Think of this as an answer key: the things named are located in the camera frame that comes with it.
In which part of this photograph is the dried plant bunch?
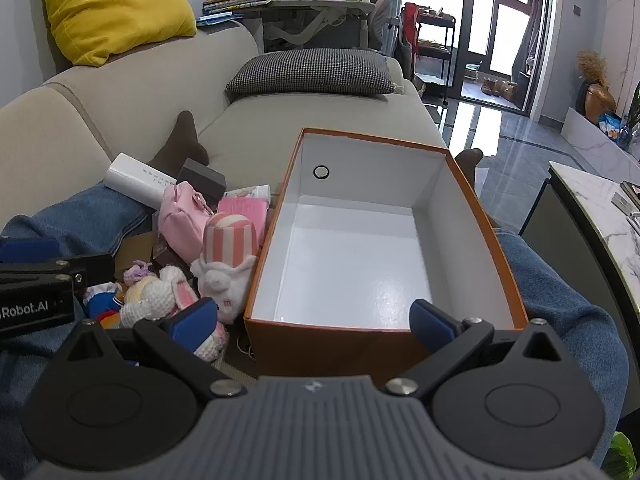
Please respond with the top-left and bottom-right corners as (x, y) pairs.
(576, 50), (608, 83)

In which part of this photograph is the person's brown sock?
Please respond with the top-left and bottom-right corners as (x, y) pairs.
(146, 110), (211, 181)
(455, 147), (484, 188)

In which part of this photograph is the pink striped white plush toy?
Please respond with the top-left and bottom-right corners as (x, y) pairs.
(191, 212), (259, 323)

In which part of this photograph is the cream crochet plush rabbit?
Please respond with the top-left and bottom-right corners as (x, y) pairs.
(120, 260), (228, 363)

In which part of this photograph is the yellow pillow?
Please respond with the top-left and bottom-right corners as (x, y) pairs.
(39, 0), (197, 67)

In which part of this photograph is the pink pouch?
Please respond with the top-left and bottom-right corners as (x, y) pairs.
(158, 181), (217, 266)

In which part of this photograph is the orange cardboard box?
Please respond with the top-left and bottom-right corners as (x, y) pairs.
(243, 127), (530, 378)

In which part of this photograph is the green bag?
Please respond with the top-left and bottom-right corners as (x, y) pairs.
(607, 430), (638, 478)

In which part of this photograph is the grey pink desk chair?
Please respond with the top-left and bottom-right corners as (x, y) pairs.
(367, 0), (406, 56)

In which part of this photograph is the houndstooth pillow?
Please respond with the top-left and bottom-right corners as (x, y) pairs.
(225, 49), (396, 97)

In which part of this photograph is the long white box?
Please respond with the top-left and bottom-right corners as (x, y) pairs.
(104, 152), (178, 208)

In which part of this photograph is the tan cardboard sheet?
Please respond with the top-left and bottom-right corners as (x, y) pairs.
(114, 230), (156, 281)

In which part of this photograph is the dark grey square box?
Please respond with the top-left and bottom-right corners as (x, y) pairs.
(176, 157), (227, 211)

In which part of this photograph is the glass balcony door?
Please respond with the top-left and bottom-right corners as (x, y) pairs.
(452, 0), (556, 111)

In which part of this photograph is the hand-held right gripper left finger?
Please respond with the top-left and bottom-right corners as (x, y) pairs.
(47, 297), (248, 402)

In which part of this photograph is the white marble cabinet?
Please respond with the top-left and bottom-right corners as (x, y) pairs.
(560, 107), (640, 171)

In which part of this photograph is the stack of books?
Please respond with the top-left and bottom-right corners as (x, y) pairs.
(196, 0), (278, 26)

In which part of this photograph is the marble top coffee table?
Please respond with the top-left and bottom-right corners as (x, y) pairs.
(520, 160), (640, 321)

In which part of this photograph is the brown vase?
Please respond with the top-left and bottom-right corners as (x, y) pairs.
(585, 82), (617, 116)

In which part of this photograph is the grey study desk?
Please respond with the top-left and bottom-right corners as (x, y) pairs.
(260, 0), (376, 53)

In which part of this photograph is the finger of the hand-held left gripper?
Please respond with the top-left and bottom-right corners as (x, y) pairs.
(0, 237), (62, 263)
(0, 254), (117, 288)

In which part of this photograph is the dark brown card box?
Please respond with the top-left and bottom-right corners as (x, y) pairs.
(151, 235), (193, 281)

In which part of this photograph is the black shelf cart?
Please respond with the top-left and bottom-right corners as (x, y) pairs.
(402, 2), (457, 106)

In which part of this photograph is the pink packet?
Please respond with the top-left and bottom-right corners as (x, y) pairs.
(217, 196), (271, 248)

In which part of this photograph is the beige sofa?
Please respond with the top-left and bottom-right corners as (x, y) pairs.
(0, 20), (448, 376)

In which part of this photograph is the white printed tube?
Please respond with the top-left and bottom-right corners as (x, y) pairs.
(223, 185), (272, 201)

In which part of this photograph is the person's left brown sock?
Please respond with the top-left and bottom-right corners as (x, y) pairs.
(146, 110), (211, 181)

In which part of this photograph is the pair of brown shoes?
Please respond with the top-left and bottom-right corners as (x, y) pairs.
(480, 77), (518, 101)

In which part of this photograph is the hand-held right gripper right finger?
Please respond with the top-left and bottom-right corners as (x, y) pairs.
(384, 299), (583, 402)

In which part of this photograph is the person's right brown sock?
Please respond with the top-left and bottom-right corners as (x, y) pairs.
(455, 147), (484, 188)

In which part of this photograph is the blue white small toy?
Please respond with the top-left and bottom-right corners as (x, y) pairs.
(82, 282), (123, 328)

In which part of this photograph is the person's leg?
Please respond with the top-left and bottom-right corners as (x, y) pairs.
(492, 230), (630, 461)
(0, 182), (151, 461)

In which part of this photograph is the person's right leg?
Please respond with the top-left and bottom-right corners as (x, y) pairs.
(492, 230), (630, 461)

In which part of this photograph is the person's left leg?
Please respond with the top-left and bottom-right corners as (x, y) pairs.
(0, 182), (151, 461)

